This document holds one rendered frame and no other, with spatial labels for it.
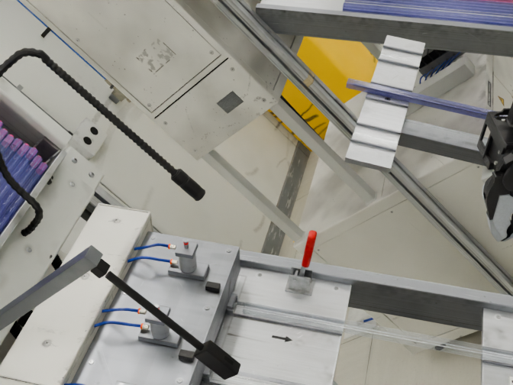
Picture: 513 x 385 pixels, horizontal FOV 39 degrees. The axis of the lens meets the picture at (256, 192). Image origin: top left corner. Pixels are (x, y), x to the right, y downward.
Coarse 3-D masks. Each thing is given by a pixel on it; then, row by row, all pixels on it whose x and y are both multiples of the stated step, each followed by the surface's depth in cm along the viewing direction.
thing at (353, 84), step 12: (348, 84) 120; (360, 84) 120; (372, 84) 120; (396, 96) 119; (408, 96) 118; (420, 96) 118; (444, 108) 118; (456, 108) 117; (468, 108) 117; (480, 108) 117
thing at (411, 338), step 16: (256, 304) 99; (288, 320) 98; (304, 320) 97; (320, 320) 97; (336, 320) 97; (368, 336) 96; (384, 336) 95; (400, 336) 95; (416, 336) 95; (432, 336) 95; (448, 352) 94; (464, 352) 93; (480, 352) 93; (496, 352) 93; (512, 352) 93
